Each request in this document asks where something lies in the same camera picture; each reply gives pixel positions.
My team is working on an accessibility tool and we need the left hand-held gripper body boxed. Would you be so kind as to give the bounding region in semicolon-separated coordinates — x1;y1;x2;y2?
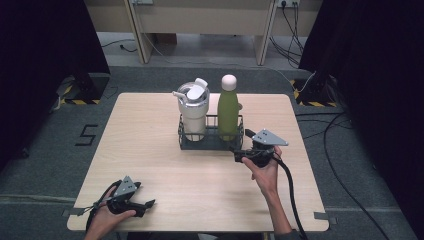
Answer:
105;175;142;216

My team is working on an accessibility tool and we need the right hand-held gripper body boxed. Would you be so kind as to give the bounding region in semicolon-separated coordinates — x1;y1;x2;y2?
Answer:
250;128;290;168

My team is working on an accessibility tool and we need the green bottle with white cap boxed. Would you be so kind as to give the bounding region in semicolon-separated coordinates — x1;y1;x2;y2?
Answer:
217;73;241;142

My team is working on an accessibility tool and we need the black wire basket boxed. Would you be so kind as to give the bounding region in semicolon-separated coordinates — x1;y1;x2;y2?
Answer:
177;113;245;152

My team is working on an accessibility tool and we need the white tumbler with straw lid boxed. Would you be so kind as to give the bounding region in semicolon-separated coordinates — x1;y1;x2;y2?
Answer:
171;77;211;143

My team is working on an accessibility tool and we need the person's right hand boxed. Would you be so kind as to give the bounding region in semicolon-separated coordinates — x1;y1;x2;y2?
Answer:
241;145;284;198

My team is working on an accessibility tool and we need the person's left hand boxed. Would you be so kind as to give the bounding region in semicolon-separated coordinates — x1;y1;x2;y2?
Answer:
84;195;138;238

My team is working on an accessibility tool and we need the grey tape strip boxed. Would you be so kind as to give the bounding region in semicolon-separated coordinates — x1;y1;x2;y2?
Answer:
61;207;86;218
313;211;338;225

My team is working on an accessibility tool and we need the black stand base hazard tape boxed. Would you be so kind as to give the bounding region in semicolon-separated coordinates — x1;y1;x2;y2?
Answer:
55;72;111;106
289;74;338;108

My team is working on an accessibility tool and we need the beige desk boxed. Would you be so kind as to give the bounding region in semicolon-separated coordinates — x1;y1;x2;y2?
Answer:
83;0;324;66

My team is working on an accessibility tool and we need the black curtain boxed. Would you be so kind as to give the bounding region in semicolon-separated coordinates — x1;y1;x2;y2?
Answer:
298;0;424;236
0;0;112;169

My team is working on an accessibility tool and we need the left hand-held gripper black cable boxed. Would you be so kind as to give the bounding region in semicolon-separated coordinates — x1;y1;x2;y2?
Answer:
77;179;123;233

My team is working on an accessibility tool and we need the hand-held gripper black cable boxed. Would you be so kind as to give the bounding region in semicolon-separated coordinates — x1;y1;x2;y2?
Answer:
77;179;123;233
229;146;309;240

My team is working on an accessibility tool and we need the right hand-held gripper black cable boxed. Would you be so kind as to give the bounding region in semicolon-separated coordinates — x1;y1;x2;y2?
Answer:
229;146;309;240

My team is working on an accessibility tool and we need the thin black floor cable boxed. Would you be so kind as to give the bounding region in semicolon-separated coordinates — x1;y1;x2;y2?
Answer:
295;111;354;140

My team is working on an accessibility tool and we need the long black floor cable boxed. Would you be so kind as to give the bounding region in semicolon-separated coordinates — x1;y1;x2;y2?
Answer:
322;112;392;240

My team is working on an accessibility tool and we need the black plugged cable bundle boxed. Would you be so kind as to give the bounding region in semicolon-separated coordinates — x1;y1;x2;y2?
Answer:
269;2;306;69

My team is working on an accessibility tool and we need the short black floor cable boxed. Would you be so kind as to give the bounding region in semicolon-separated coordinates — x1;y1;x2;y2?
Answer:
100;38;138;54

